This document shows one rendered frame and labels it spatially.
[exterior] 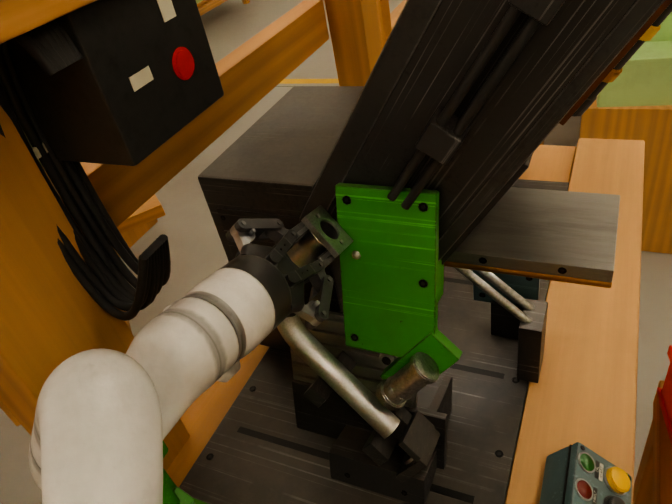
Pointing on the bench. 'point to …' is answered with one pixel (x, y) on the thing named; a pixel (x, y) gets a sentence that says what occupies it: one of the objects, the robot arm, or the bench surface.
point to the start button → (618, 480)
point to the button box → (566, 465)
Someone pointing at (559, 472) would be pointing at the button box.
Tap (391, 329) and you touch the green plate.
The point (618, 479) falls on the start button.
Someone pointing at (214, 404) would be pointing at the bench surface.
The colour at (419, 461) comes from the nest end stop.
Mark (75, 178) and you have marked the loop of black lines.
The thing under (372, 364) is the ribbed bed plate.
